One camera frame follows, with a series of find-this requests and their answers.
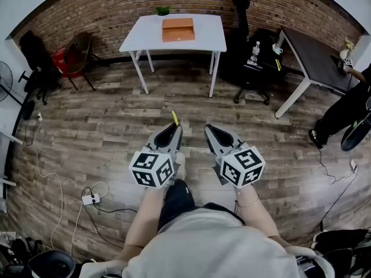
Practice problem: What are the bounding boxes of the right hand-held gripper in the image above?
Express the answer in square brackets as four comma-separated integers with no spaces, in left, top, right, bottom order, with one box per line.
[203,123,266,189]

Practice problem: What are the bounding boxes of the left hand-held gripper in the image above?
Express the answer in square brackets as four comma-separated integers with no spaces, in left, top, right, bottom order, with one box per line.
[129,123,184,190]

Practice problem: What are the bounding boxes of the orange box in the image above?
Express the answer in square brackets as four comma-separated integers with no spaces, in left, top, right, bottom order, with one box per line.
[161,17,197,43]

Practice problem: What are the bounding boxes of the person's right forearm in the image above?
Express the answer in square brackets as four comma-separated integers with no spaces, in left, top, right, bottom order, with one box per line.
[235,183,291,248]

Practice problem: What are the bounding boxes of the person's left forearm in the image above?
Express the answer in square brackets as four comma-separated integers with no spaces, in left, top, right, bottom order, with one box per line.
[114,185,166,262]

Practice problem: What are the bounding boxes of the person's white shoe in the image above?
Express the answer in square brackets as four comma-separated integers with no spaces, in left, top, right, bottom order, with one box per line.
[173,152,187,182]

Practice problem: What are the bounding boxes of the person's black trousers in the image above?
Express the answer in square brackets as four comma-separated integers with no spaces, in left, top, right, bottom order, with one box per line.
[157,178,246,232]

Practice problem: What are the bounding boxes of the silver bangle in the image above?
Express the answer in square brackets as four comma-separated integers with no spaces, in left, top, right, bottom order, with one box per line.
[239,193,260,209]

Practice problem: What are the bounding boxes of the white table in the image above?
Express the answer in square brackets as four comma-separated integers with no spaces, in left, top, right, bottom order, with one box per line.
[119,13,227,98]

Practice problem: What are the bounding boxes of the clear water bottle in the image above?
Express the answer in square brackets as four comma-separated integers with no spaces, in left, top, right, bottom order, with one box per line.
[250,41,261,65]

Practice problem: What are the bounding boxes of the person's grey shirt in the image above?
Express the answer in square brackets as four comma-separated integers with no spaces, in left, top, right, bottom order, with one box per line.
[79,206,336,278]

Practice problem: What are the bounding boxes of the black office chair with headrest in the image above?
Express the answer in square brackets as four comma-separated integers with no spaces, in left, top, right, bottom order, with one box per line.
[219,0,288,107]

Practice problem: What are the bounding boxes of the white power strip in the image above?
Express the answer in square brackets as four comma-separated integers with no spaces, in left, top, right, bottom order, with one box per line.
[81,193,102,206]

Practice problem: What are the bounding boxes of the dark desk with white legs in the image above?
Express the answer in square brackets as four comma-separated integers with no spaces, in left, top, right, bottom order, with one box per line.
[274,25,357,119]

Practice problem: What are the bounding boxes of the red box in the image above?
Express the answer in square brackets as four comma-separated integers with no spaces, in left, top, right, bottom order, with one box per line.
[52,47,85,78]

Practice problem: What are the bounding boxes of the black swivel chair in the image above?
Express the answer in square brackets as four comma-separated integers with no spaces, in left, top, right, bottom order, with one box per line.
[17,30,63,107]

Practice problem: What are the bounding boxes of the pale flower vase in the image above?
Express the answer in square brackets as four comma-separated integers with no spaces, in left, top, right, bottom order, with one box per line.
[339,36,355,60]

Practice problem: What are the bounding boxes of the white shelf unit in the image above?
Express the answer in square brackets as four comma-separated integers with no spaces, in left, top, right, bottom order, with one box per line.
[0,122,24,214]

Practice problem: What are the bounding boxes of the black round stool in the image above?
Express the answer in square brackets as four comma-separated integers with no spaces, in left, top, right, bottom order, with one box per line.
[27,249,77,278]

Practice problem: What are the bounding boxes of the black floor fan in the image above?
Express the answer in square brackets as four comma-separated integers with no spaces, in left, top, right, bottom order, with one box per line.
[0,60,37,122]

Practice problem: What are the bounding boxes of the black floor cable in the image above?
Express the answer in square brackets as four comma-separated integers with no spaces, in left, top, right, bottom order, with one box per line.
[82,186,139,250]

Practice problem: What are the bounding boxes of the thin black charger cable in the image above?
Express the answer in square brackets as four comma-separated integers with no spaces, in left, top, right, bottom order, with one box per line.
[318,147,361,232]

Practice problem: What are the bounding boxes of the long white cable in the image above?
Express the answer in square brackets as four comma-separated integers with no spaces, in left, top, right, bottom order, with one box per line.
[24,113,65,252]

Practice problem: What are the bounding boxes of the white power strip cable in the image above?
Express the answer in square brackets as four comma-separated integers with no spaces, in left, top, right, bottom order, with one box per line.
[68,181,111,258]

